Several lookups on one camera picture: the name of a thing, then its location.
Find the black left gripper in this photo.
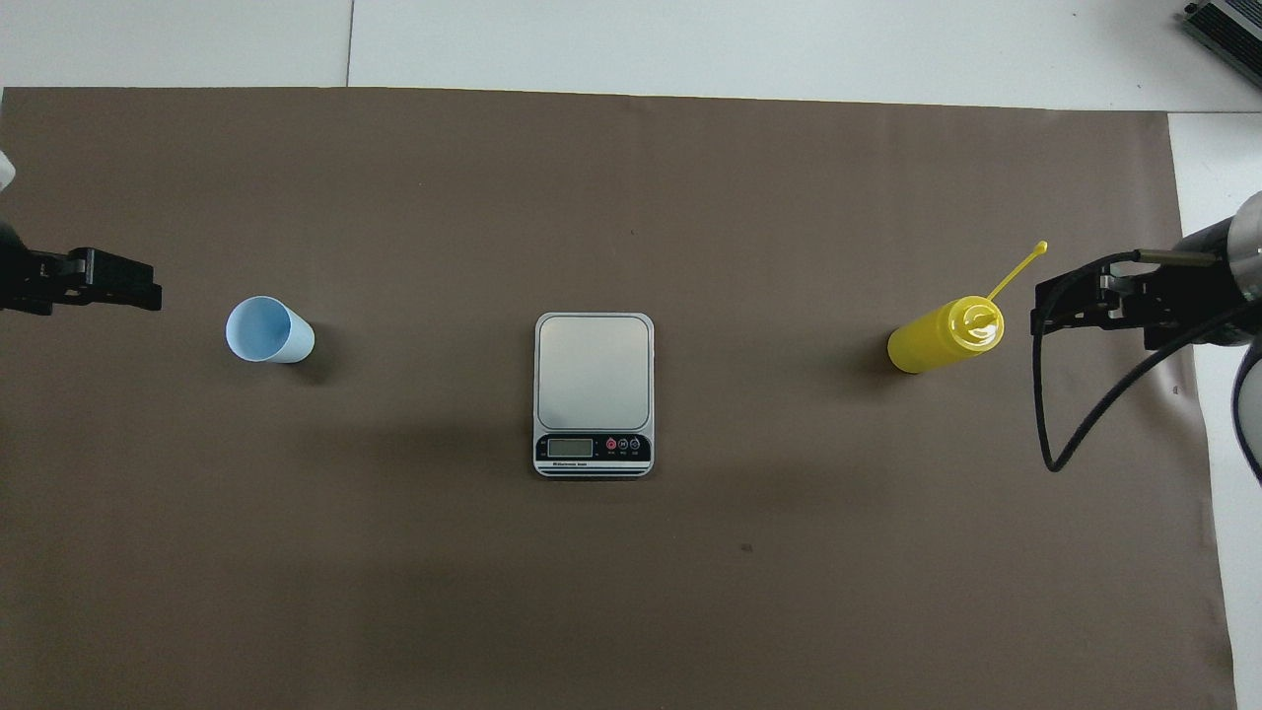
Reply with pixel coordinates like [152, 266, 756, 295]
[0, 223, 164, 318]

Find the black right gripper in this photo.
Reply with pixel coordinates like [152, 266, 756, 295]
[1031, 219, 1259, 348]

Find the light blue paper cup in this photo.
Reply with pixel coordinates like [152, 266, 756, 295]
[226, 295, 316, 365]

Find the yellow squeeze bottle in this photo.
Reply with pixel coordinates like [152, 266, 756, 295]
[886, 240, 1050, 376]

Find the silver digital kitchen scale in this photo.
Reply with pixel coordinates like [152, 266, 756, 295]
[533, 312, 656, 480]

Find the grey ribbed power supply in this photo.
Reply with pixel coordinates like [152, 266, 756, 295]
[1182, 0, 1262, 66]

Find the brown paper mat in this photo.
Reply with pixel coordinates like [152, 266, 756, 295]
[0, 86, 1239, 710]

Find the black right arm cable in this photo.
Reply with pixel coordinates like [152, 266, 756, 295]
[1031, 248, 1262, 474]

